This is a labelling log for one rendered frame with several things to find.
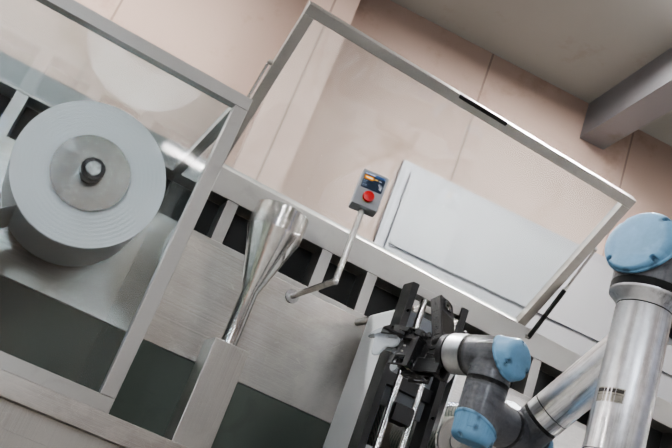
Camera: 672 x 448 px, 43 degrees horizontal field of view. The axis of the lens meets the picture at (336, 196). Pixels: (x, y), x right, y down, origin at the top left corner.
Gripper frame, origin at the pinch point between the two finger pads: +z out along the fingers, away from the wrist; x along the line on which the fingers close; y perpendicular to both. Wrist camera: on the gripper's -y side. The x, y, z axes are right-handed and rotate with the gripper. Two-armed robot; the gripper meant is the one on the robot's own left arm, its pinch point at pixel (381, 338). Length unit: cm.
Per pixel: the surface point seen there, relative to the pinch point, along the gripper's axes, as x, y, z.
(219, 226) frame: -10, -25, 68
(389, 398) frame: 19.8, 3.8, 12.1
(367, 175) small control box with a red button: -1, -46, 31
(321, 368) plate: 32, -7, 55
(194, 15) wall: 30, -240, 335
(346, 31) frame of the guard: -26, -74, 34
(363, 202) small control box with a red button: 1.4, -38.9, 30.1
